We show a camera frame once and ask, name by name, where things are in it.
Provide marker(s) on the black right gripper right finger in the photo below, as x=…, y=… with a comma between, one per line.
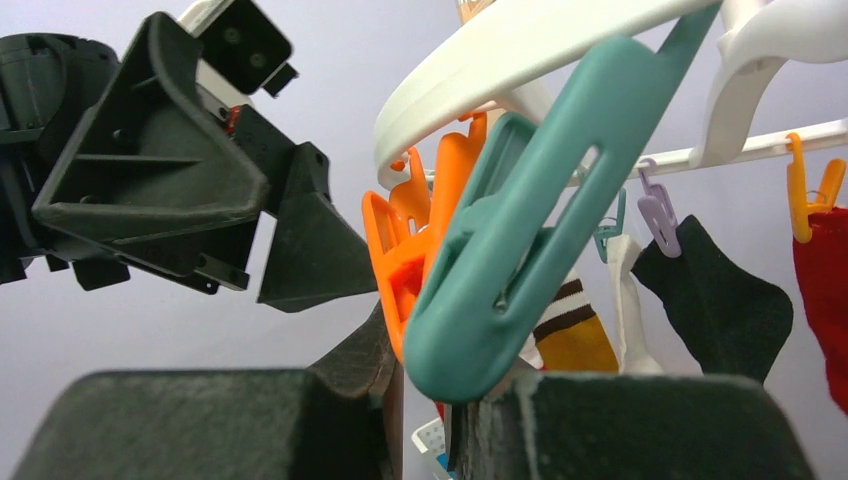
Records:
x=546, y=425

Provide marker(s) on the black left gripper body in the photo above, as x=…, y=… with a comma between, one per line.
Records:
x=48, y=81

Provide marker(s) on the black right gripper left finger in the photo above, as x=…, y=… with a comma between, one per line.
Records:
x=339, y=418

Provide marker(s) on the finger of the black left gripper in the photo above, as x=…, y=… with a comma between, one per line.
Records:
x=315, y=255
x=150, y=180

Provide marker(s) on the mustard yellow striped sock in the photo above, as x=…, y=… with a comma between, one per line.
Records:
x=569, y=336

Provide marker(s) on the white sock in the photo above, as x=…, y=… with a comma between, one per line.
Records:
x=633, y=353

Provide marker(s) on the teal clothes peg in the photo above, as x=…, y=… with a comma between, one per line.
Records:
x=532, y=203

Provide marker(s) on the white round clip hanger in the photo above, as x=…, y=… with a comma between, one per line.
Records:
x=498, y=58

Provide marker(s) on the orange clothes peg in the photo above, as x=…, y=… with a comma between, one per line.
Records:
x=404, y=232

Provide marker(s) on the white plastic laundry basket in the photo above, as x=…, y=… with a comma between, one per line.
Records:
x=430, y=441

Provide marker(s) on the black hanging sock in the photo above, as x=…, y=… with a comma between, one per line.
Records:
x=730, y=321

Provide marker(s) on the red hanging sock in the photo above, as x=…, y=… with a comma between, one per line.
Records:
x=821, y=271

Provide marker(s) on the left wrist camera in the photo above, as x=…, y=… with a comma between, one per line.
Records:
x=243, y=51

